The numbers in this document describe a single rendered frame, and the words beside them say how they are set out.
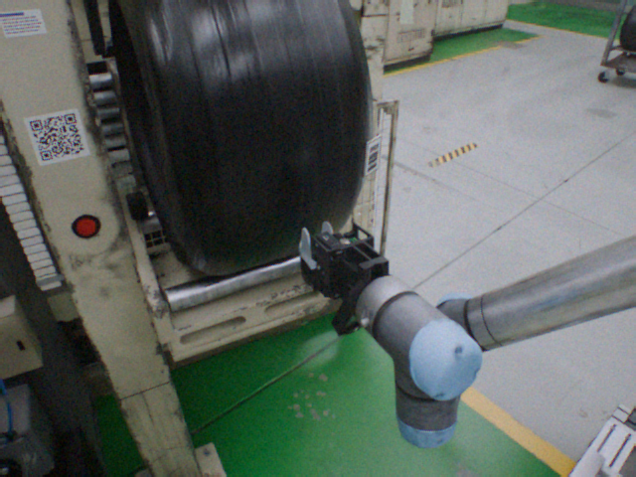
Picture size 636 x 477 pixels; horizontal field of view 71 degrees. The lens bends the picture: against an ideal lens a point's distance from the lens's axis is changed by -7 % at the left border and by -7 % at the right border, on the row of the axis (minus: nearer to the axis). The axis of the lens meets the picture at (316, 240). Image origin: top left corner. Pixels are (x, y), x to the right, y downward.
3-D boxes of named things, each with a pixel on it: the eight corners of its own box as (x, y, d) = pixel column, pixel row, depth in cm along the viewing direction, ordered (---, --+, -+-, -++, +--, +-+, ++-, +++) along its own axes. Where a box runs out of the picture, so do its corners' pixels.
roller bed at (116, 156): (63, 208, 111) (22, 88, 94) (60, 182, 122) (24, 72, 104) (142, 188, 118) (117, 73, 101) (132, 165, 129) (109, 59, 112)
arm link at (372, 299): (421, 331, 59) (367, 355, 56) (400, 312, 63) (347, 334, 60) (425, 281, 55) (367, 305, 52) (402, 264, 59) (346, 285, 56)
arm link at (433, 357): (429, 421, 48) (429, 366, 44) (373, 360, 57) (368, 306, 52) (485, 387, 51) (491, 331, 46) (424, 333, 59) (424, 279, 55)
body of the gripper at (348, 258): (353, 219, 68) (403, 256, 58) (355, 270, 72) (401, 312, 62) (305, 234, 65) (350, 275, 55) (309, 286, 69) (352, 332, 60)
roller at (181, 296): (165, 312, 82) (157, 288, 83) (165, 316, 86) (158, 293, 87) (338, 256, 95) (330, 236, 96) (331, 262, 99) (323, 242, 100)
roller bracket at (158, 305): (161, 347, 82) (149, 307, 76) (124, 234, 111) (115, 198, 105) (179, 341, 83) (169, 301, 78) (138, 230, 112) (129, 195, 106)
